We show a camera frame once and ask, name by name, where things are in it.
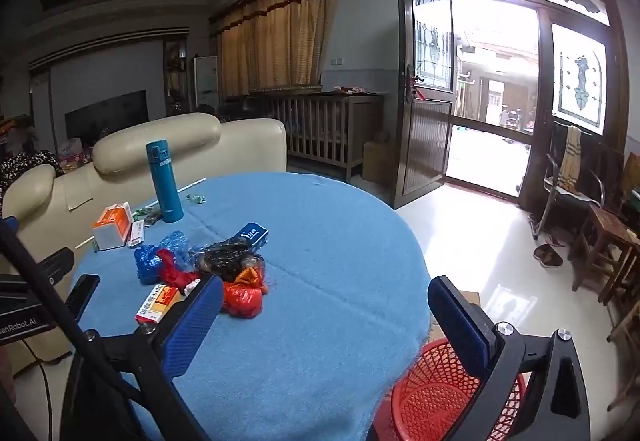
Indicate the pink slipper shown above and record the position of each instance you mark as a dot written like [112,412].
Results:
[554,241]

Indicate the brown glass door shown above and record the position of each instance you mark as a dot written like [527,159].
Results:
[425,146]

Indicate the small cardboard box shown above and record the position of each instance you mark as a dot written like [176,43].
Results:
[375,161]

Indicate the blue tablecloth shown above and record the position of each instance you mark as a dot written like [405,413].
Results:
[310,296]

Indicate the teal thermos bottle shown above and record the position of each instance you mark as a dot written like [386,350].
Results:
[165,186]

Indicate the orange and white box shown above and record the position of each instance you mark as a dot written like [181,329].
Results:
[112,226]

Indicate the black plastic bag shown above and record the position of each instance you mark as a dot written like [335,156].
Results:
[225,257]

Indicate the display cabinet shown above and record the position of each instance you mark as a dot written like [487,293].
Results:
[175,71]

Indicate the dark blue plastic bag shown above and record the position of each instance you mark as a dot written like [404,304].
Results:
[147,263]

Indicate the wooden crib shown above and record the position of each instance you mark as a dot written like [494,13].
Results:
[320,126]

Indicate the wooden chair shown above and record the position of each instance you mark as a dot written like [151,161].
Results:
[622,266]

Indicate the dark floral cloth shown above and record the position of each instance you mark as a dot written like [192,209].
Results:
[25,166]

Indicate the metal frame chair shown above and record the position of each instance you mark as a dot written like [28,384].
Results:
[555,191]

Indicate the wooden stool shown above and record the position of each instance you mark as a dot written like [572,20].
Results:
[600,226]

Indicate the red plastic basket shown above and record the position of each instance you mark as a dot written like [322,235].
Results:
[435,396]

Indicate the parked scooter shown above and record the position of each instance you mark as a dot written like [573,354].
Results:
[512,118]

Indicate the green candy wrapper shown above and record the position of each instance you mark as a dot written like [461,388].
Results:
[141,212]
[195,197]

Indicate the white straw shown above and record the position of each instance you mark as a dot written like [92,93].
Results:
[195,183]

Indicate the striped towel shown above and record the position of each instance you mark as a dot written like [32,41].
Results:
[570,151]

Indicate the sheet of paper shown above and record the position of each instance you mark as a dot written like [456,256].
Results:
[80,202]

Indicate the blue carton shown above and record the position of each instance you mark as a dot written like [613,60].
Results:
[252,235]

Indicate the black television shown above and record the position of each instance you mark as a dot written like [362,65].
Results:
[105,116]

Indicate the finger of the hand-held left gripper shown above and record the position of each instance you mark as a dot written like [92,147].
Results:
[56,263]
[82,296]

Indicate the tan curtain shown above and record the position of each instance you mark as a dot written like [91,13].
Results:
[270,46]

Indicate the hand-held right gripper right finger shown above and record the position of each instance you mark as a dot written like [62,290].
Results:
[457,321]

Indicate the red patterned cloth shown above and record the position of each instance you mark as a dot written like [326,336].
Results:
[350,88]

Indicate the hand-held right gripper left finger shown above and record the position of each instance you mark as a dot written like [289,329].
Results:
[192,326]

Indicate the red and yellow box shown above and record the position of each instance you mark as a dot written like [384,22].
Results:
[155,303]

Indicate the large cardboard box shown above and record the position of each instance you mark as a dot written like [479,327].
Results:
[472,301]

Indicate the brown slipper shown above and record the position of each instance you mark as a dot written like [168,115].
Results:
[552,261]
[542,252]

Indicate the red and orange plastic bag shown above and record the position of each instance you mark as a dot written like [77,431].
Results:
[242,298]

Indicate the dark small packet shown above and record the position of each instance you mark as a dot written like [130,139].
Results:
[153,217]

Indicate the cream leather sofa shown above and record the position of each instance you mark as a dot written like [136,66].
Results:
[240,146]

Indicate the light blue plastic bag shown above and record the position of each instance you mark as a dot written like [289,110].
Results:
[176,243]

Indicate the white standing appliance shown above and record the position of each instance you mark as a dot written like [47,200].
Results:
[206,81]

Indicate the small white labelled box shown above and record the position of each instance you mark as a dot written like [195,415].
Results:
[136,232]

